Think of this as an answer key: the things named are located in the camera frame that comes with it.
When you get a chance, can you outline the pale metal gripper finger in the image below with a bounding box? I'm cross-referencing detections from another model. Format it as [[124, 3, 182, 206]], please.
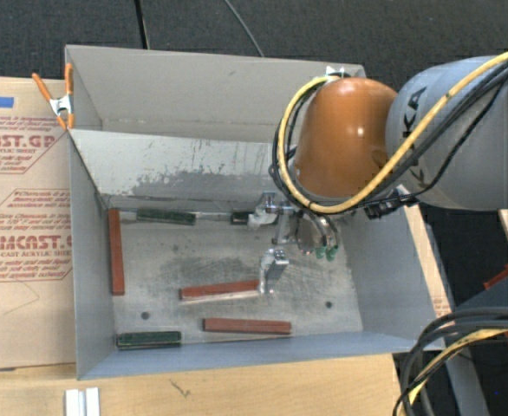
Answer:
[[258, 251, 274, 296], [267, 249, 291, 295]]

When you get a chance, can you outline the red-brown flat block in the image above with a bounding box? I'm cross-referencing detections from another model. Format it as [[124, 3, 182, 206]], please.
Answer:
[[201, 316, 293, 336], [178, 279, 261, 306], [107, 207, 127, 296]]

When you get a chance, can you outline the grey metal bin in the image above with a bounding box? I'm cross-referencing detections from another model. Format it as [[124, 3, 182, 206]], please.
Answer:
[[64, 44, 455, 381]]

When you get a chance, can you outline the dark green flat block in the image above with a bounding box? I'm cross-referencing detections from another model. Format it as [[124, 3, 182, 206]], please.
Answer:
[[115, 330, 183, 351], [135, 207, 198, 226]]

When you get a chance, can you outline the brown cardboard board red print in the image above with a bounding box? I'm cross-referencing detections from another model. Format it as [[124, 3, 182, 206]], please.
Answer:
[[0, 75, 78, 374]]

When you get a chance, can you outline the black cylinder on white bracket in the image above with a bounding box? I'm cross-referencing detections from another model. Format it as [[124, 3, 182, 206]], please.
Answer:
[[229, 205, 279, 231]]

